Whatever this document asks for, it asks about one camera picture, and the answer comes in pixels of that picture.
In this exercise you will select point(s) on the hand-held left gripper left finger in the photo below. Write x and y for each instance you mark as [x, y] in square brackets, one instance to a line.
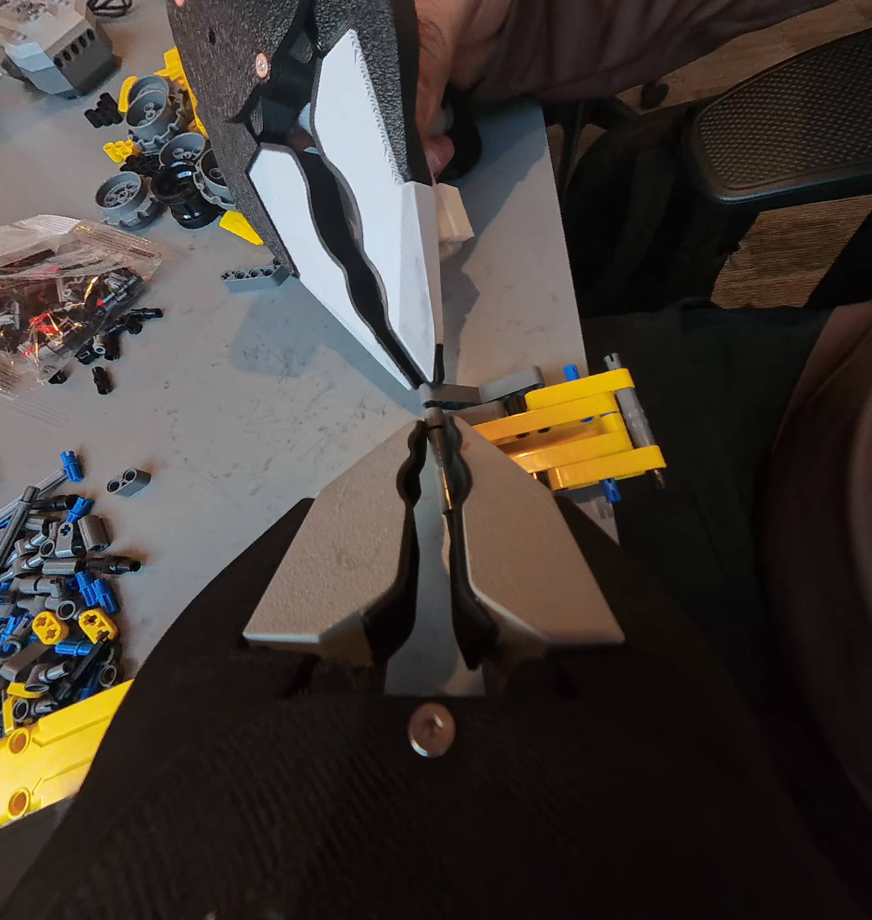
[336, 562]

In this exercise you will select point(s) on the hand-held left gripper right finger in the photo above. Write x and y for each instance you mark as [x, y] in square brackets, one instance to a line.
[522, 568]

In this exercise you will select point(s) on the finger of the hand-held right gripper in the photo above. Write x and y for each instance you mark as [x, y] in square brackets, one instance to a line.
[379, 167]
[284, 215]

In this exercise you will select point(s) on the small yellow grey brick assembly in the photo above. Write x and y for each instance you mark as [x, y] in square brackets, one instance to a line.
[580, 432]

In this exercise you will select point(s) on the person's right forearm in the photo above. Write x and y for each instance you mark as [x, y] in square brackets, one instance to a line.
[586, 44]

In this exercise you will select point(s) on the grey desk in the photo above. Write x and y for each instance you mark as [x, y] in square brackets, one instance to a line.
[265, 432]

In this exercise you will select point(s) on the person's right hand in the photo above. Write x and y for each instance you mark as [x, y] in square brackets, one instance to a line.
[430, 81]

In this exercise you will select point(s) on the yellow wedge piece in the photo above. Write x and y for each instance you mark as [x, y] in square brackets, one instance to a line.
[242, 231]

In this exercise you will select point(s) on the grey angled beam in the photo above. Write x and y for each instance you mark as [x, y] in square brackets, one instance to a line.
[257, 274]

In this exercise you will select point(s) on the pile of grey black wheels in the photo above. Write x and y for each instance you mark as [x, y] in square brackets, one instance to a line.
[148, 108]

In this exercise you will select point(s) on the grey hub block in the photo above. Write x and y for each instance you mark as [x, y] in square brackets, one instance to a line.
[63, 52]

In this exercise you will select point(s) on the black pin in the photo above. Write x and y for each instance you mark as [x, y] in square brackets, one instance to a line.
[106, 381]
[137, 314]

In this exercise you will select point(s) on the person's black pants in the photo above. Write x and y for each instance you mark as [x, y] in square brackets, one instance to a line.
[692, 445]

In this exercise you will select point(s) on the grey double hole connector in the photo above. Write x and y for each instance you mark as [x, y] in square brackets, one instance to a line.
[130, 482]

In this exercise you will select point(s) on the black bag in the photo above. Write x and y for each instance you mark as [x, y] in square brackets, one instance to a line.
[624, 215]

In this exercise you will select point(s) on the clear plastic bag of parts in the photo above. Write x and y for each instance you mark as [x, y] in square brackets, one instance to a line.
[48, 308]

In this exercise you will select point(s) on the pile of grey blue pieces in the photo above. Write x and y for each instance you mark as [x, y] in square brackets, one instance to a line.
[42, 573]

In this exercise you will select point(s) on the person in brown sleeve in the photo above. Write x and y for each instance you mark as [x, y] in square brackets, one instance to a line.
[839, 503]

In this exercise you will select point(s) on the black brick block with holes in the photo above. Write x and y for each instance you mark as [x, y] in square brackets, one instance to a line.
[48, 747]

